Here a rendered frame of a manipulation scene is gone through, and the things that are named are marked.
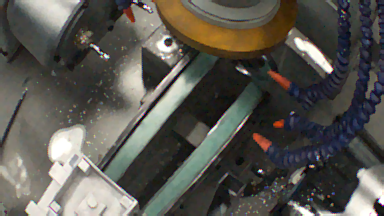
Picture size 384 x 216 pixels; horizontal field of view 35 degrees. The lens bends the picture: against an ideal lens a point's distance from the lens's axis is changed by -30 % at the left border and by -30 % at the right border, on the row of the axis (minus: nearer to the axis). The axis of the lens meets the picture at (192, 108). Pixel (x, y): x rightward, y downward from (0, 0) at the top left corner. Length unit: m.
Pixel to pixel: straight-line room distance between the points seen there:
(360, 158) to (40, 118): 0.69
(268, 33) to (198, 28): 0.08
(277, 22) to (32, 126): 0.67
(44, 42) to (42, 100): 0.31
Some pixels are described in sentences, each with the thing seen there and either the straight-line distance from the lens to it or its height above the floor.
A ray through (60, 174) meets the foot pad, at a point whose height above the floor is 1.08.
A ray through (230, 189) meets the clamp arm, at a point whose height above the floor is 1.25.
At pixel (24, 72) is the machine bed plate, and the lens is 1.46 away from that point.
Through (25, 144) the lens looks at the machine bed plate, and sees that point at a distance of 1.40.
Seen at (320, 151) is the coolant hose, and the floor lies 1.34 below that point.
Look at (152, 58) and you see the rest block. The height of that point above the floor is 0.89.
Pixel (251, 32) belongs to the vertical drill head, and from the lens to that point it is 0.87.
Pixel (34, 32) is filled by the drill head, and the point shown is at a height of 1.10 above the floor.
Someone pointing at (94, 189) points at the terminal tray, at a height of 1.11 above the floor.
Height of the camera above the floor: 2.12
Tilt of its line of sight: 72 degrees down
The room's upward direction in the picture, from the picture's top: 7 degrees clockwise
